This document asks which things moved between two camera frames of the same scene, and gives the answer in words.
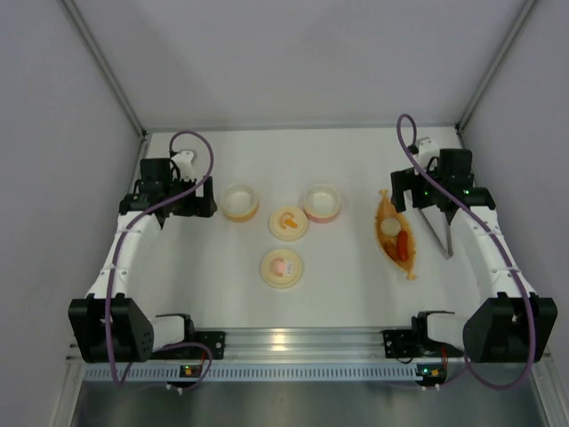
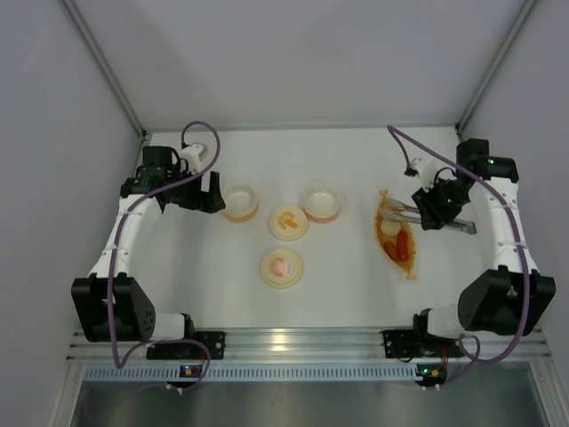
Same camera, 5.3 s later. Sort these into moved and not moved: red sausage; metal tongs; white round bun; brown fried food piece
Moved: metal tongs
Not moved: white round bun; brown fried food piece; red sausage
